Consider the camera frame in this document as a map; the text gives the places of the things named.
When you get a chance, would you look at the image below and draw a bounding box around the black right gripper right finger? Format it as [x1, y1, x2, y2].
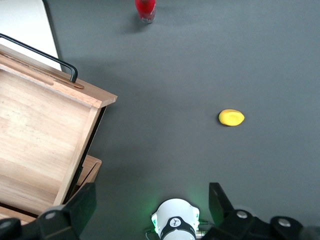
[202, 182, 272, 240]

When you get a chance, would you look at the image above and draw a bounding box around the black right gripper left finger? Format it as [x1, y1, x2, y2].
[37, 182, 97, 240]

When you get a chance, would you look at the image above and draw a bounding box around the wooden drawer with long handle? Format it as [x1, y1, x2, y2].
[0, 43, 118, 216]

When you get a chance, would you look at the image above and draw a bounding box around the wooden two-drawer cabinet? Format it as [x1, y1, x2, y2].
[0, 154, 103, 226]

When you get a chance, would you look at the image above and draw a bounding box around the yellow lemon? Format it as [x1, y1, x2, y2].
[218, 109, 246, 127]

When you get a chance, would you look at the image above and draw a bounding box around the beige rectangular tray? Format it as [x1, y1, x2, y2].
[0, 0, 63, 72]

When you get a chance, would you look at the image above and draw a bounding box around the red drink can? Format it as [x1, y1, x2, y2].
[134, 0, 157, 24]

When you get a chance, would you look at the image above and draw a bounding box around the black metal drawer handle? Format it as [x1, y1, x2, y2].
[0, 33, 79, 83]

